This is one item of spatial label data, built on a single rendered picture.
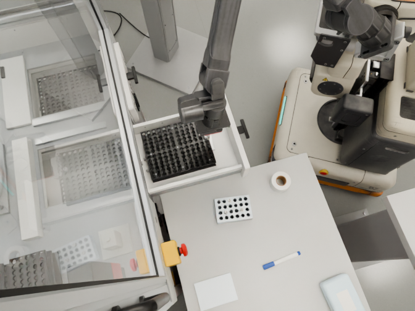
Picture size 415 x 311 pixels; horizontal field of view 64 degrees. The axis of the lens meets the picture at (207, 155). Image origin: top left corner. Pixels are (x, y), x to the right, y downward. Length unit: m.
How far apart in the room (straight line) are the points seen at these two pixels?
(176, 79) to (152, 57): 0.24
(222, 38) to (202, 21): 1.76
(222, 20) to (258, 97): 1.47
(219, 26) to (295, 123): 1.16
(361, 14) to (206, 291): 0.93
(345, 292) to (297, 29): 1.90
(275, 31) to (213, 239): 1.76
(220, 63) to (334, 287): 0.80
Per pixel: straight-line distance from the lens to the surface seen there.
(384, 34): 1.07
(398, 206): 1.40
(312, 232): 1.26
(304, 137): 1.89
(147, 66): 2.36
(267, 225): 1.23
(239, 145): 1.11
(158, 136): 1.16
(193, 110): 0.87
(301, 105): 1.97
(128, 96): 1.21
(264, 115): 2.21
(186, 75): 2.29
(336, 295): 1.23
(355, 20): 0.98
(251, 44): 2.49
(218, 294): 1.18
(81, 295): 0.35
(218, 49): 0.84
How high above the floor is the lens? 1.96
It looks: 71 degrees down
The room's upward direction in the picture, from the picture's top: straight up
